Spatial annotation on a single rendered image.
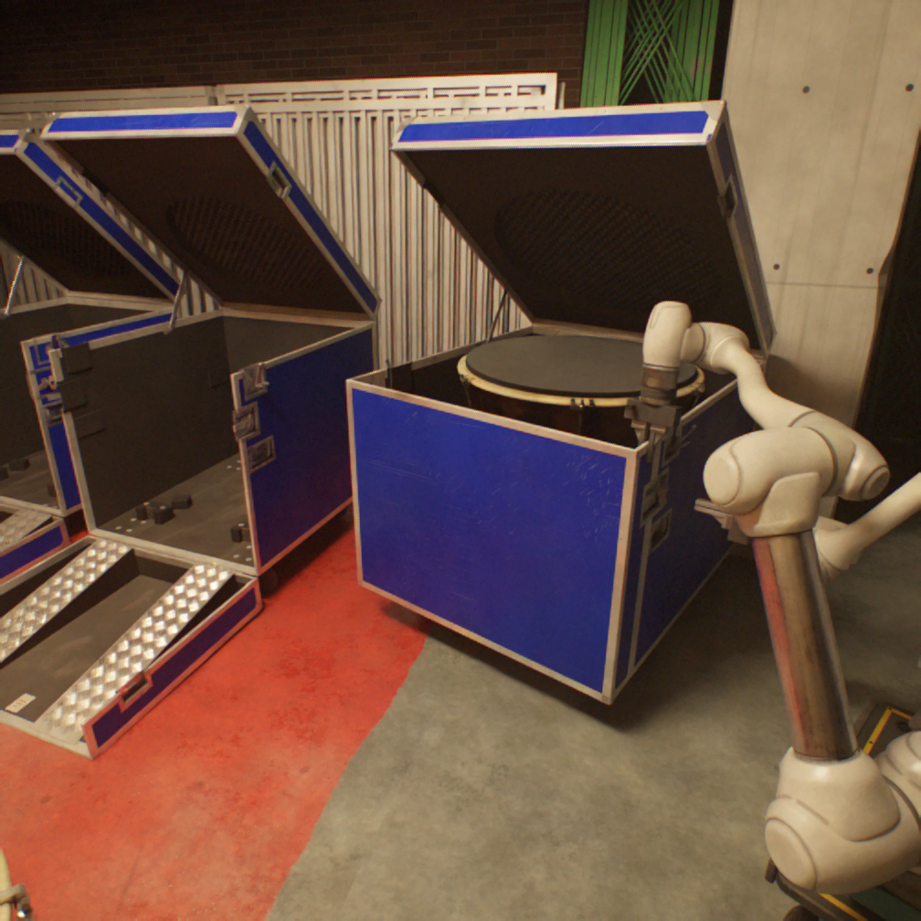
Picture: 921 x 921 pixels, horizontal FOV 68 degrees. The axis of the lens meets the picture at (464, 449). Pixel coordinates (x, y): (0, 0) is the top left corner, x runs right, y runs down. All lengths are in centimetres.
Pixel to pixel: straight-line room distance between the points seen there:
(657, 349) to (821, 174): 139
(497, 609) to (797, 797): 113
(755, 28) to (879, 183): 70
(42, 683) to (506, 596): 157
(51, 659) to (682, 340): 232
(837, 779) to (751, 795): 94
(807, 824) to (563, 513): 95
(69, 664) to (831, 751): 233
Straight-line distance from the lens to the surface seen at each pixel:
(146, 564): 313
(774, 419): 146
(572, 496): 188
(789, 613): 128
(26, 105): 568
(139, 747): 242
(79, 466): 322
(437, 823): 206
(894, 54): 302
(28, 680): 281
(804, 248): 298
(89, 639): 290
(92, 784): 237
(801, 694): 132
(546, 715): 234
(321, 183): 437
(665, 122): 194
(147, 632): 270
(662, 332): 173
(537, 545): 201
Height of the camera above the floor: 159
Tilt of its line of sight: 22 degrees down
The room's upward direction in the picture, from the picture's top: straight up
